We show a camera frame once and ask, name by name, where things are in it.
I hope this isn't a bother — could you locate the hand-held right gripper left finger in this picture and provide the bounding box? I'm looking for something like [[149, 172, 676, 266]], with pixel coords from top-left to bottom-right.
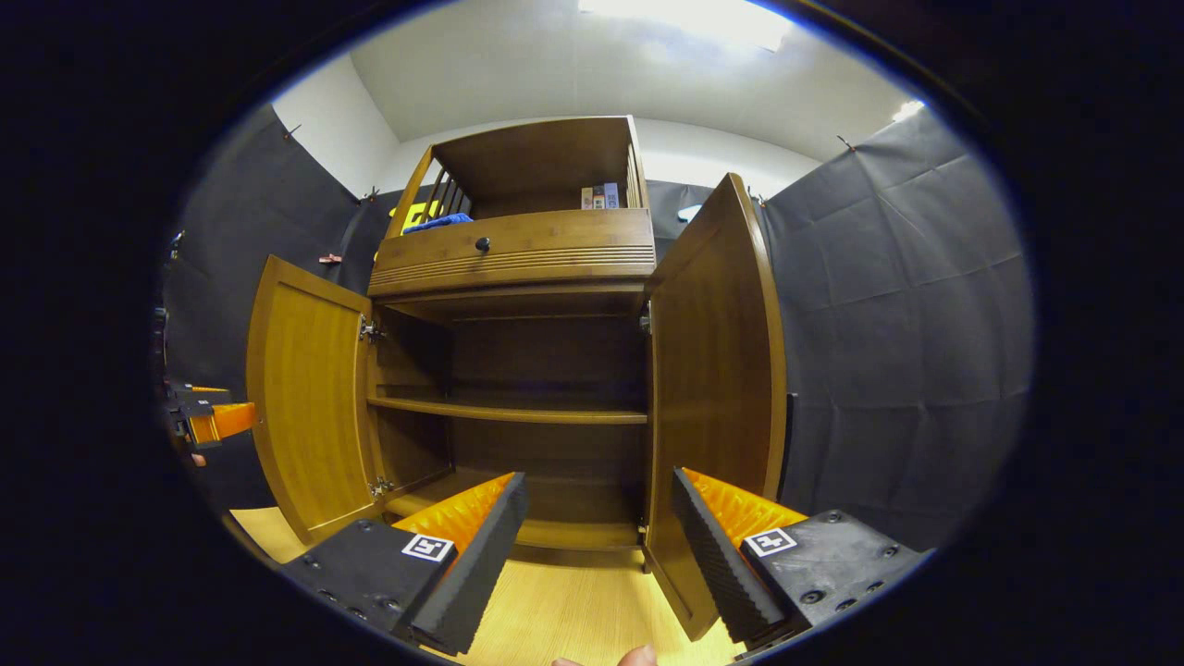
[[280, 472, 530, 658]]

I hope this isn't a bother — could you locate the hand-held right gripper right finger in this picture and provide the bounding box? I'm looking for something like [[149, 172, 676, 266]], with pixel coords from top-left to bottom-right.
[[670, 467, 931, 653]]

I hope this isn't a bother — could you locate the wooden shoe cabinet door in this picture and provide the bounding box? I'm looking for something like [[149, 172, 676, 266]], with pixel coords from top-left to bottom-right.
[[245, 254, 385, 545], [643, 173, 789, 642]]

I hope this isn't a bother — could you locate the wooden double-door shoe cabinet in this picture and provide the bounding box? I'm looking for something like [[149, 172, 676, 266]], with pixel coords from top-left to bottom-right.
[[245, 116, 789, 644]]

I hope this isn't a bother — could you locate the wooden cabinet shelf board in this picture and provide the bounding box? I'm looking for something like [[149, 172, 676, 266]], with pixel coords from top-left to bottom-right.
[[367, 396, 648, 426]]

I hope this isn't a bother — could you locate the wooden cabinet drawer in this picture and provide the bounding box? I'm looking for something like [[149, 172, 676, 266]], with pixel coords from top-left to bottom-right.
[[368, 208, 658, 299]]

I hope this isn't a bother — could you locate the black backdrop cloth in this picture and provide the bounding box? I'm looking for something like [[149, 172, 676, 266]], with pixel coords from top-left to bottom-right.
[[157, 102, 1035, 556]]

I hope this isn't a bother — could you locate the large ceiling light panel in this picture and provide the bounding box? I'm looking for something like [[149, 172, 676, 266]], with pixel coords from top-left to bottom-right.
[[578, 0, 796, 52]]

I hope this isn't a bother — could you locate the black door handle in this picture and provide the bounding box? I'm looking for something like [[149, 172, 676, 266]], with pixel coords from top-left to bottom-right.
[[780, 393, 796, 501]]

